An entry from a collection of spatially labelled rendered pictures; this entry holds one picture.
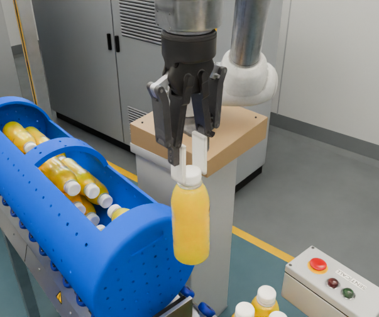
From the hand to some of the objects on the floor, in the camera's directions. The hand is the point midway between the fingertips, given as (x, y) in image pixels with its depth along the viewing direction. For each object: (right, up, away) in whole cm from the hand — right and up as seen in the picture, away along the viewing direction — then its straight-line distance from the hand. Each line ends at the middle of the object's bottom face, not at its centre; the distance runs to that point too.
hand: (189, 158), depth 65 cm
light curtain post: (-75, -52, +192) cm, 213 cm away
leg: (-77, -83, +141) cm, 181 cm away
